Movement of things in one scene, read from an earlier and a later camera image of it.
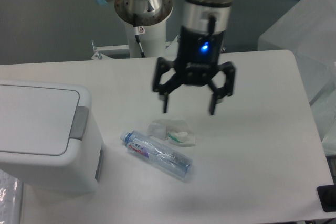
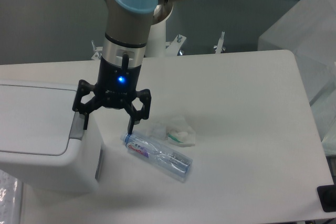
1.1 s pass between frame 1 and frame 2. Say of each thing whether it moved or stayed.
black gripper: moved
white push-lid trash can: stayed
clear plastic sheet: stayed
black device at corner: stayed
